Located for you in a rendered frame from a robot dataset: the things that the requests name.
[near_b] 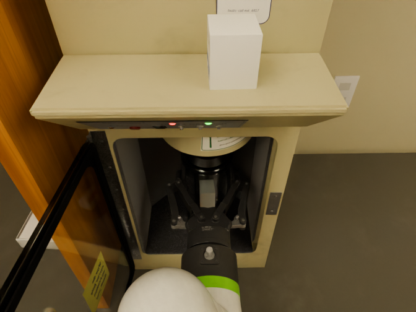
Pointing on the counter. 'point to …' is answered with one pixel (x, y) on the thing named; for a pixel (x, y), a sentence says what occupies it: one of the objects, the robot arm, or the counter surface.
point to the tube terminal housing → (83, 47)
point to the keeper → (273, 203)
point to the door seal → (59, 222)
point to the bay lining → (141, 170)
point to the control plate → (165, 124)
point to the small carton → (233, 51)
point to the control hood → (187, 91)
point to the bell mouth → (207, 145)
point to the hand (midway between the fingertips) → (207, 167)
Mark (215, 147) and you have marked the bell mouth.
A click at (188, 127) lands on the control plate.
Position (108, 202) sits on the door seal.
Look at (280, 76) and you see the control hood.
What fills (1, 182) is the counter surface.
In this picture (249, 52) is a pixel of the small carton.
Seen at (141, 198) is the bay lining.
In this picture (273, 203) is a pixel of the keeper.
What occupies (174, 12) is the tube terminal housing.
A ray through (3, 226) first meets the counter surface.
